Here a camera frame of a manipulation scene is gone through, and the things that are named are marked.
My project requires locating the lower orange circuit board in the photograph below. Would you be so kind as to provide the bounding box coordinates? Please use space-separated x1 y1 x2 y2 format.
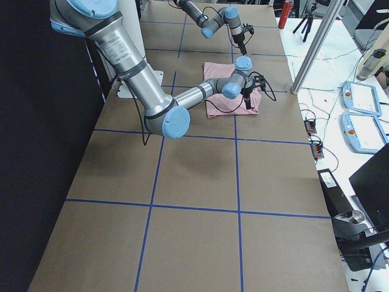
310 141 324 161

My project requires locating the black box with label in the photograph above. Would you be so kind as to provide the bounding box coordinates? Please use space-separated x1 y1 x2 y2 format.
317 169 354 217

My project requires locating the red cylinder bottle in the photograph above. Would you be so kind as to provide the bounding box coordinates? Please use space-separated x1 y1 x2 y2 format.
278 1 292 30

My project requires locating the upper orange circuit board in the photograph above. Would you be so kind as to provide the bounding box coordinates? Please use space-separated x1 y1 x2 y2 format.
304 119 317 136

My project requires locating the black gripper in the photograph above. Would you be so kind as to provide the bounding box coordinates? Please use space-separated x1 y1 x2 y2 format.
243 79 255 110
233 32 247 55

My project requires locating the black monitor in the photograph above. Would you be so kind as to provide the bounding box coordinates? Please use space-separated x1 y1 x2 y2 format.
349 145 388 231

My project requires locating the upper blue teach pendant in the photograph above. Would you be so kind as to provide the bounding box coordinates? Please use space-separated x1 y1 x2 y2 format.
342 81 382 117

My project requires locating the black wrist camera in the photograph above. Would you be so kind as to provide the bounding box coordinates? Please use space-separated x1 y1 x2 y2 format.
253 75 266 92
243 24 255 35

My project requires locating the clear water bottle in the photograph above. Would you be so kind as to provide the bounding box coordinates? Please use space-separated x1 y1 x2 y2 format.
356 49 386 81

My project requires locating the orange circuit board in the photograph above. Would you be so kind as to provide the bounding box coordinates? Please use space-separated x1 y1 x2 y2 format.
304 119 317 136
310 141 324 161

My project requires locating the silver metal cup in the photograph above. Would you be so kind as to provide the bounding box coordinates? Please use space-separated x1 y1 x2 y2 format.
351 210 365 224

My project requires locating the pink Snoopy t-shirt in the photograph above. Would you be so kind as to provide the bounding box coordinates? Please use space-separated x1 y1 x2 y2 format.
202 61 262 119

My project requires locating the black camera tripod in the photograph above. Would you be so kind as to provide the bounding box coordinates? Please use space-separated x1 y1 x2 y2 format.
292 2 317 43

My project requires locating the aluminium frame post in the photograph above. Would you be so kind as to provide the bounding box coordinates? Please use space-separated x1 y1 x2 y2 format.
291 1 348 95

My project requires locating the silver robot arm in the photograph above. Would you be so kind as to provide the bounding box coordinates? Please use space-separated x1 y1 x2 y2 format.
49 1 255 139
174 1 254 55

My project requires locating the lower blue teach pendant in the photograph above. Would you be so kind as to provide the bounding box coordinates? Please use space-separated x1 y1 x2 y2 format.
340 112 388 155

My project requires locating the blue teach pendant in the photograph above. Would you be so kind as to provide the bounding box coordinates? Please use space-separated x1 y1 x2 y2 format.
342 81 382 117
340 112 388 155

